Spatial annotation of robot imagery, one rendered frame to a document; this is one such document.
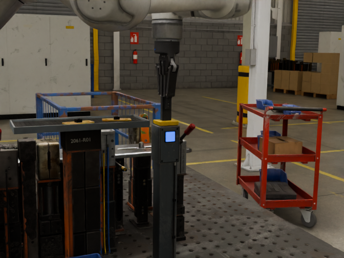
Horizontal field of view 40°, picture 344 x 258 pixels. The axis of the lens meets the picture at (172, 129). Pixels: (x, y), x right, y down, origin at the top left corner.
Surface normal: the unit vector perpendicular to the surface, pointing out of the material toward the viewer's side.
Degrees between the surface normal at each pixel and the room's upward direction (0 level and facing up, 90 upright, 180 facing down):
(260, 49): 90
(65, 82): 90
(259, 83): 90
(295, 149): 90
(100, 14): 99
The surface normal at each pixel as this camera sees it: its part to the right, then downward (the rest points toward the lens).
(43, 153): 0.40, 0.16
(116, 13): 0.68, 0.64
